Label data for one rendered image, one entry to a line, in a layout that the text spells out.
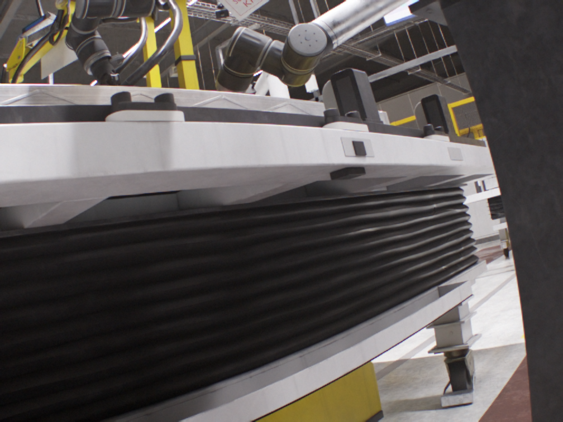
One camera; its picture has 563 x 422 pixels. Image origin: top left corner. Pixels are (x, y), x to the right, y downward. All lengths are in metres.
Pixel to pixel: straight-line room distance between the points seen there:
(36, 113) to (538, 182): 0.58
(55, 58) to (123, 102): 2.16
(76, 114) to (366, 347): 0.81
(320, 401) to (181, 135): 1.02
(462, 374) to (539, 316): 1.21
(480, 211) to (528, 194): 9.93
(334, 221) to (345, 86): 0.39
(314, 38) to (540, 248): 0.97
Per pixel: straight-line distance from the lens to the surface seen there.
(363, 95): 1.17
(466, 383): 1.82
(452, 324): 1.72
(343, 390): 1.61
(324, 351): 1.27
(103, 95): 0.90
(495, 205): 6.03
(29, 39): 3.03
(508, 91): 0.60
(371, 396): 1.74
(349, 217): 1.45
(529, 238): 0.60
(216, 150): 0.71
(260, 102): 1.15
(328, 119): 0.96
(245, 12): 1.87
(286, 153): 0.81
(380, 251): 1.55
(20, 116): 0.62
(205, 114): 0.78
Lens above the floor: 0.64
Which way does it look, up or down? 4 degrees up
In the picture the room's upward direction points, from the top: 13 degrees counter-clockwise
